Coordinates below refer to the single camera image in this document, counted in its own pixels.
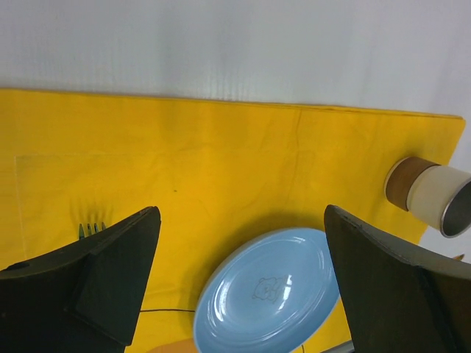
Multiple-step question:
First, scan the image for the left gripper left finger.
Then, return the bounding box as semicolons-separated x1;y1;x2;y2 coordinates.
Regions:
1;207;161;352

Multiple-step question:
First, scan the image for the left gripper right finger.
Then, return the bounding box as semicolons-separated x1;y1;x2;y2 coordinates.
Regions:
324;205;470;352

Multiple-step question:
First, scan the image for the blue metal fork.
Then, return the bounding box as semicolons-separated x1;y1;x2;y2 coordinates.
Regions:
78;222;106;240

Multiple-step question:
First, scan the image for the metal cup with paper sleeve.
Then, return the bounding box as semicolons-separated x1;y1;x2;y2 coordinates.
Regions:
384;157;470;238

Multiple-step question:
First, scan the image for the blue plastic plate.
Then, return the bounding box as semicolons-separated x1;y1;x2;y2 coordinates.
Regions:
193;228;339;352

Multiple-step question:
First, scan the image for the yellow Pikachu placemat cloth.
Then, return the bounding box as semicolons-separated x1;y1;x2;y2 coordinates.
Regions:
1;89;465;352

